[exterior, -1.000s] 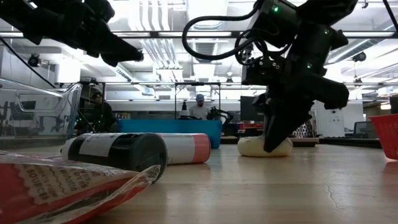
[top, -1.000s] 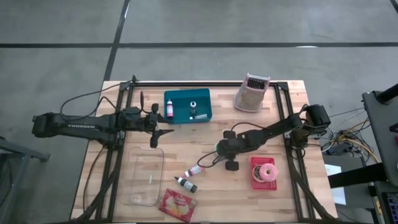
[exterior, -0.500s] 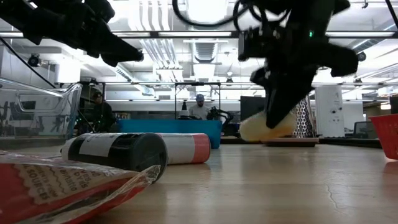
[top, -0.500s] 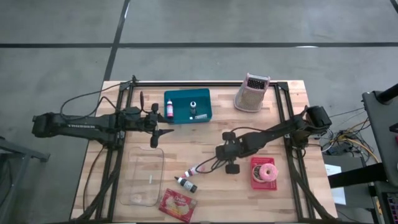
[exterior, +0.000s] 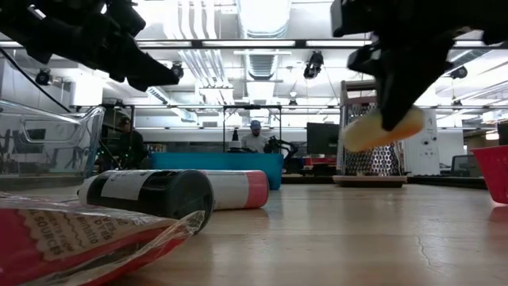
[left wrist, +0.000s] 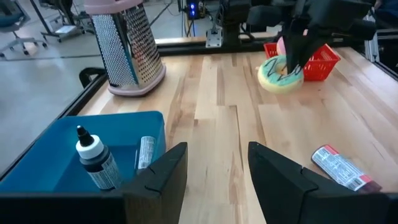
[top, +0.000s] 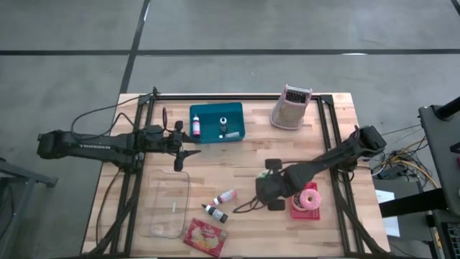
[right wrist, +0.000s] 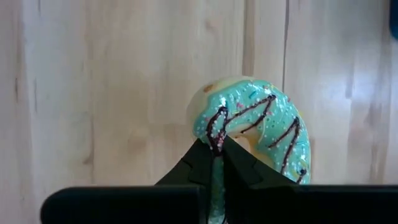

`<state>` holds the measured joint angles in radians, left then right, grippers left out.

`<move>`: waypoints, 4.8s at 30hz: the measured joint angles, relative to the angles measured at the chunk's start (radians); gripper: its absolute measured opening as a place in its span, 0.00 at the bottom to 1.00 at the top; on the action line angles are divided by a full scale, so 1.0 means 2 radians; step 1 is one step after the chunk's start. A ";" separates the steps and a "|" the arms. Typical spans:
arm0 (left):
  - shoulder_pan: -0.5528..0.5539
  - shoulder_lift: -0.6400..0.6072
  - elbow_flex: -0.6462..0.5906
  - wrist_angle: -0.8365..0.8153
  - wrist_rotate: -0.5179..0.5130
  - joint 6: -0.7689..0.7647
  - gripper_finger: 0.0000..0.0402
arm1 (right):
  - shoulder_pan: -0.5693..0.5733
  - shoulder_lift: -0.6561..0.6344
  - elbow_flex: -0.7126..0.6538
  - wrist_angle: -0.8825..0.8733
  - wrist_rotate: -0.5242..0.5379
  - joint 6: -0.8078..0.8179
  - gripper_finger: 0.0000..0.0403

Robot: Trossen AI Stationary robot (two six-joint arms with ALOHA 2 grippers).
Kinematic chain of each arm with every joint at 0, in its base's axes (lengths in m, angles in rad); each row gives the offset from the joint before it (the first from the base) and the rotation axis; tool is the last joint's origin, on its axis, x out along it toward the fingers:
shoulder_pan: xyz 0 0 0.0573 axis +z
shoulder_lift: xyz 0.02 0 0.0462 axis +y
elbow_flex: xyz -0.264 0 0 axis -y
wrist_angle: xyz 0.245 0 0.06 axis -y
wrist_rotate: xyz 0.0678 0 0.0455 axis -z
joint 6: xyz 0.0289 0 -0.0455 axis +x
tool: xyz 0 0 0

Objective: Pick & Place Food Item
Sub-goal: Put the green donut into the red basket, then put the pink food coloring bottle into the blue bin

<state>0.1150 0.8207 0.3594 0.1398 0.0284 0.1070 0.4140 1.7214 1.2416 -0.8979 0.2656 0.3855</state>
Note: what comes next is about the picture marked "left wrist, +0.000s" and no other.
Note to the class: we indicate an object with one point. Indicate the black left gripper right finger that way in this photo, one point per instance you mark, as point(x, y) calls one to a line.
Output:
point(280, 186)

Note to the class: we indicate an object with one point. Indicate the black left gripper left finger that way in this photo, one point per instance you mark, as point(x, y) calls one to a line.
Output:
point(161, 174)

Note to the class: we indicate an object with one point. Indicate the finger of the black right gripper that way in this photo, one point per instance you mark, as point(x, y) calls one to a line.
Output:
point(293, 46)
point(312, 42)

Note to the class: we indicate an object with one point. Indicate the pink frosted donut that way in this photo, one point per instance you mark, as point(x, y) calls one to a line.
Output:
point(280, 48)

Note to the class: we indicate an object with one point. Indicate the black food colouring bottle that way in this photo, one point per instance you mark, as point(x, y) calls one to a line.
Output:
point(146, 152)
point(99, 168)

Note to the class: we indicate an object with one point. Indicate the mint frosted donut black drizzle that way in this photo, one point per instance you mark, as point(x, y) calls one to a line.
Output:
point(273, 82)

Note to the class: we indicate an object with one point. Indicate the pink food colouring bottle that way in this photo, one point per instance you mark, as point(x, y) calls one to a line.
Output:
point(339, 166)

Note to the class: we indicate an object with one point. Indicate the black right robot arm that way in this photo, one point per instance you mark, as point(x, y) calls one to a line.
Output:
point(233, 28)

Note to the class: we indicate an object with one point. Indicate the red plastic basket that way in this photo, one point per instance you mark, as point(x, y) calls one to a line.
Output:
point(323, 62)

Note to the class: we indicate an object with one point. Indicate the black box with blue light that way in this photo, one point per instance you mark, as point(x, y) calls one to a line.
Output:
point(192, 7)

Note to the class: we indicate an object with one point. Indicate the teal plastic bin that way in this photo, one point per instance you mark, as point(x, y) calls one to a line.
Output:
point(46, 149)

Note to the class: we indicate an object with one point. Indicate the pink box grater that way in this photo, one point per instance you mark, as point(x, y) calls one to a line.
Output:
point(124, 53)

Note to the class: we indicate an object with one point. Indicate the wheeled equipment stand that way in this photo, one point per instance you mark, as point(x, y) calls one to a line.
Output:
point(66, 30)

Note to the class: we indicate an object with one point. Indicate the teal office chair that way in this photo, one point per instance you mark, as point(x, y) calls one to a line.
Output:
point(12, 18)

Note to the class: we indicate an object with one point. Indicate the black aluminium rig frame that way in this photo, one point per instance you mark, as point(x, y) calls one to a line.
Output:
point(186, 48)

